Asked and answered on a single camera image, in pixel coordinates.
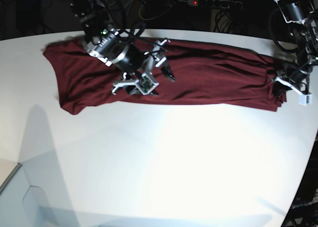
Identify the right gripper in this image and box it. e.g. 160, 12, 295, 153
111, 38, 175, 96

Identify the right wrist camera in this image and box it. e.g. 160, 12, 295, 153
136, 76, 159, 95

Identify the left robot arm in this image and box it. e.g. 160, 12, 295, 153
268, 0, 318, 106

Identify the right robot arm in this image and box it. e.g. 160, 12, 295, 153
70, 0, 175, 95

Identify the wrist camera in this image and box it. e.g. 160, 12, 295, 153
136, 76, 159, 95
298, 93, 313, 106

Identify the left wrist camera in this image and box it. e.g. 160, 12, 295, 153
298, 93, 313, 106

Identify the white cable loop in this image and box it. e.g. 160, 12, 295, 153
119, 0, 177, 20

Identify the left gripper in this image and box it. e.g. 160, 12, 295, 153
272, 62, 313, 98

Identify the dark red t-shirt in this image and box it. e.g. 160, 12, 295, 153
43, 39, 286, 115

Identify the black power strip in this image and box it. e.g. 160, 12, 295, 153
187, 0, 243, 9

